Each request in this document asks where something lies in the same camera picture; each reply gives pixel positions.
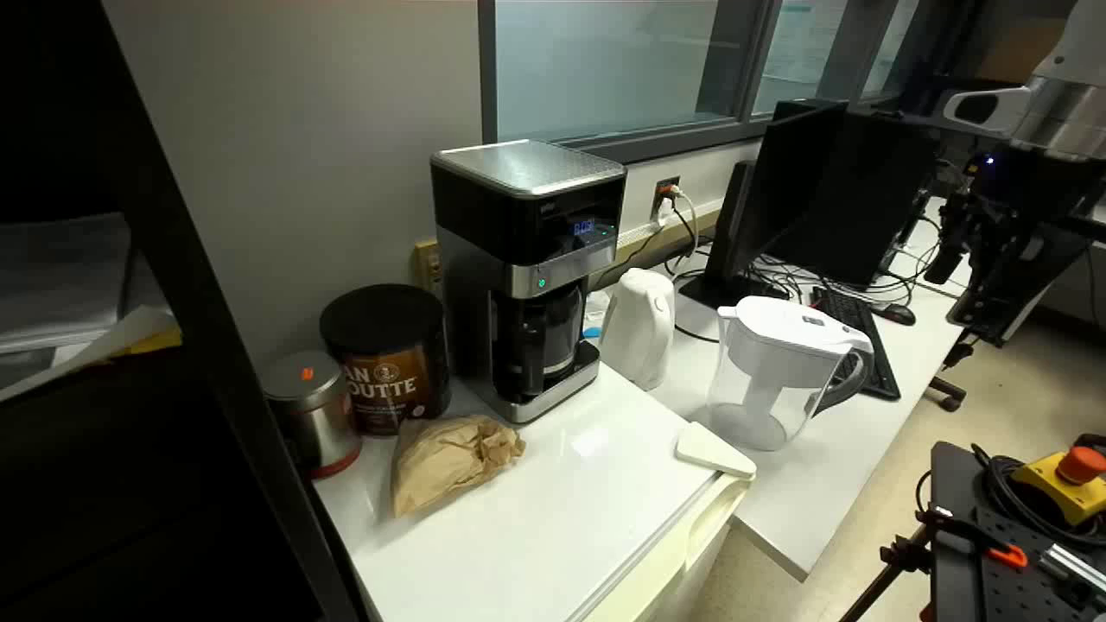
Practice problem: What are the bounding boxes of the white wall power outlet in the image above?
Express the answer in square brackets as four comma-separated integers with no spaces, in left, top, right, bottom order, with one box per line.
[650,174,689,224]

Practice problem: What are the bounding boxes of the black perforated cart top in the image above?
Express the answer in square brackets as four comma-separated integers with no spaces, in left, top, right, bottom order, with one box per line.
[923,439,1106,622]

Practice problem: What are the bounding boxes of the black wheeled base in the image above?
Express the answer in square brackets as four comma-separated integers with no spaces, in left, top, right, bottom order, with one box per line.
[923,334,981,414]

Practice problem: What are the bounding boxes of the yellow emergency stop red button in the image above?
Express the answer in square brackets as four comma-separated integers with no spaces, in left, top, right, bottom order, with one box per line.
[1010,433,1106,530]

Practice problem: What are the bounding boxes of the black tripod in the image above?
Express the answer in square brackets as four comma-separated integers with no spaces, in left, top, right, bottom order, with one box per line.
[837,517,941,622]

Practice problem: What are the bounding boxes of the black and silver coffee machine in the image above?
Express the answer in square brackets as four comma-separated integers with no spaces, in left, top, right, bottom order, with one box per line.
[429,134,628,427]

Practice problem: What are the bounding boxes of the black computer monitor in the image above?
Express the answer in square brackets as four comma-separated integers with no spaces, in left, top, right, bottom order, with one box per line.
[697,95,941,310]

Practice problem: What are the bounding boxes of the papers on shelf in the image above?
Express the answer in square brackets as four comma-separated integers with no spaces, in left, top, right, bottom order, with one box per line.
[0,212,188,409]

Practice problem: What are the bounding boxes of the small glass jar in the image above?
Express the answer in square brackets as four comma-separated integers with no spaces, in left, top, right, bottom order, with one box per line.
[259,348,367,483]

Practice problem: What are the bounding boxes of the white mini fridge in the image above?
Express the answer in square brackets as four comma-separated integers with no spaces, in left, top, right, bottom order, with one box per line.
[313,358,765,622]

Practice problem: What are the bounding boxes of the blue labelled white packet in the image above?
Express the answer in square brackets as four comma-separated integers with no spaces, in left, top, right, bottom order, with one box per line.
[578,288,613,344]

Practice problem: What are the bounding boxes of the yellowish wall switch plate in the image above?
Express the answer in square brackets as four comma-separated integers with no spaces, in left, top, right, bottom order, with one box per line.
[411,231,449,293]

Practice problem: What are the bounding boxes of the dark window frame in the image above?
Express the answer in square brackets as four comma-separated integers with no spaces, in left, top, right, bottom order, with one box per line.
[475,0,960,166]

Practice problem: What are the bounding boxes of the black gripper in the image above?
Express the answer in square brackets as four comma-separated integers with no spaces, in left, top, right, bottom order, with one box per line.
[945,153,1097,348]

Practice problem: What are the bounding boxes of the white water filter pitcher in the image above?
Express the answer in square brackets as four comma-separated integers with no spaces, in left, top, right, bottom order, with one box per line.
[704,293,878,456]

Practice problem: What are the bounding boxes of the orange clamp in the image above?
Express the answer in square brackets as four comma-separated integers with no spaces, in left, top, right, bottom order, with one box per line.
[981,536,1035,576]

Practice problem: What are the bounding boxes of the white folded napkin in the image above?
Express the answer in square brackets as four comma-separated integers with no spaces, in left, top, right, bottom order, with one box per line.
[671,418,760,483]

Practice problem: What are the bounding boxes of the thick black cable on cart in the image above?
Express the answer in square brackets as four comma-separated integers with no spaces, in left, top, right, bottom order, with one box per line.
[968,439,1106,551]

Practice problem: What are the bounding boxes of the crumpled brown paper bag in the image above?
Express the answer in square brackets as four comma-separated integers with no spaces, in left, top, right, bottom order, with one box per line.
[388,412,530,520]

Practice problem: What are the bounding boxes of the thin black power cable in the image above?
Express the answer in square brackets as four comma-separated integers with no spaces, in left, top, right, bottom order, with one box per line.
[656,186,723,344]

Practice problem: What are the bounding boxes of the brown coffee canister black lid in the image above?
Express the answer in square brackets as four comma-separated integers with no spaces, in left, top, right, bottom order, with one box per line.
[318,278,458,439]

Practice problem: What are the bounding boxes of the black shelving unit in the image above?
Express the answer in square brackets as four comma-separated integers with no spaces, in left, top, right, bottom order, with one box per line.
[0,0,367,622]

